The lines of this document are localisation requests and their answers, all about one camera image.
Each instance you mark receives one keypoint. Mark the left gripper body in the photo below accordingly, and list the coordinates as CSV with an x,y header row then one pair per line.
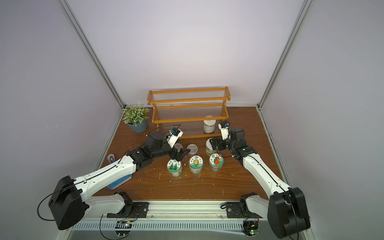
x,y
171,152

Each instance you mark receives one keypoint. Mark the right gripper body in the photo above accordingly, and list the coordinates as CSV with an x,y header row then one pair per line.
x,y
219,144

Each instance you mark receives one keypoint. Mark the white green Ideal jar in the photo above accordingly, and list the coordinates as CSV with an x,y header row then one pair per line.
x,y
209,148

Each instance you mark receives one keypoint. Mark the clear cup red label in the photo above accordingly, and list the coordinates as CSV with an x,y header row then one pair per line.
x,y
193,149

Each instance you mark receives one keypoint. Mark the green tree lid jar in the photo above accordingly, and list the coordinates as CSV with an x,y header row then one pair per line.
x,y
175,168

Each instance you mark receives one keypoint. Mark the tomato lid jar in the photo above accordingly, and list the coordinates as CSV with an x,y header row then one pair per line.
x,y
216,162

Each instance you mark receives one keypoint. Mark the sunflower lid jar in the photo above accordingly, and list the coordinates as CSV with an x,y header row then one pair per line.
x,y
196,164

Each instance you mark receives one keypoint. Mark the clear cup yellow seeds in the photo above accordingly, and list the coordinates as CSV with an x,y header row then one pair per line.
x,y
178,146

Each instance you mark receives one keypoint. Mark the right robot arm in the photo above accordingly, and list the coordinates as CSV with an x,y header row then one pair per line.
x,y
272,185

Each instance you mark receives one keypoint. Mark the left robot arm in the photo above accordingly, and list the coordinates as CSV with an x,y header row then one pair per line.
x,y
74,199

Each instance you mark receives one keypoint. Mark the white lid text jar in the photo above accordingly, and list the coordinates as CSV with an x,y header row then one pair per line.
x,y
209,126

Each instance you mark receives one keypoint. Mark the wooden three-tier shelf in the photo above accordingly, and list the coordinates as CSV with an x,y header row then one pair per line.
x,y
188,108

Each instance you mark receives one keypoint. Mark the potted green plant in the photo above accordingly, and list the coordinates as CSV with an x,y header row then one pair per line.
x,y
136,117

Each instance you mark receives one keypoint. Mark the blue white scraper tray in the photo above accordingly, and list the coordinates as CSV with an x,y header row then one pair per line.
x,y
119,182

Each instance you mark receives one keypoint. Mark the right controller board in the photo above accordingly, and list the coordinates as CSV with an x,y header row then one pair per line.
x,y
251,228

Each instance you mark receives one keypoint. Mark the controller board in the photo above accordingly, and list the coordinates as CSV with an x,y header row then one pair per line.
x,y
251,228
123,229

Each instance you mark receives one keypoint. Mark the left controller board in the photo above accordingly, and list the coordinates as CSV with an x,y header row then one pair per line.
x,y
123,229

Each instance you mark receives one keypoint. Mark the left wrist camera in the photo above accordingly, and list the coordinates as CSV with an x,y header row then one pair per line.
x,y
175,134

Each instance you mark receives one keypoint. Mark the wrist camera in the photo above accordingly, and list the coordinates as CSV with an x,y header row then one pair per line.
x,y
175,134
224,128

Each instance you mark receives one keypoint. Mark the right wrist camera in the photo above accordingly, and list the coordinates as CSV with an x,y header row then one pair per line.
x,y
224,128

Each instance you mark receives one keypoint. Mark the aluminium front rail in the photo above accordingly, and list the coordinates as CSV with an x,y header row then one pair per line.
x,y
192,211

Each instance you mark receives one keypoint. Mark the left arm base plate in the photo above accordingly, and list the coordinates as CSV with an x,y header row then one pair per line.
x,y
133,210

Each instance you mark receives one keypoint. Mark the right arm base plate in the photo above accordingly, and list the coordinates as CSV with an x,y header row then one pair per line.
x,y
237,210

